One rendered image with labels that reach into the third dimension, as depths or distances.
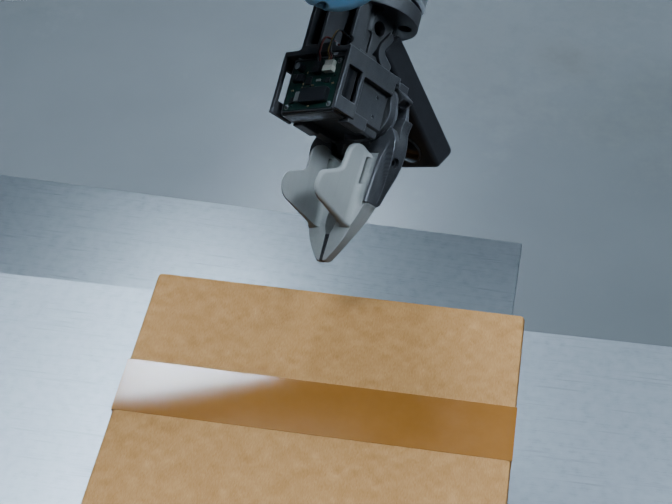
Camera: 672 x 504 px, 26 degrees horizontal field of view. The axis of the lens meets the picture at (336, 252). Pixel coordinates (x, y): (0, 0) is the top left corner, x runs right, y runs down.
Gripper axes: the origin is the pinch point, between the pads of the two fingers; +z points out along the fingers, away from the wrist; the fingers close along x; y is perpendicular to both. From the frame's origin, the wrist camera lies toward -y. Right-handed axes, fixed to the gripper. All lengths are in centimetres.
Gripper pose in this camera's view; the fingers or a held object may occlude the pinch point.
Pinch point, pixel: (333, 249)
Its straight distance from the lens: 113.0
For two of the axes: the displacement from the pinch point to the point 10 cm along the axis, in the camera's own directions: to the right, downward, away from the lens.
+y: -6.4, -3.5, -6.8
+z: -2.5, 9.4, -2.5
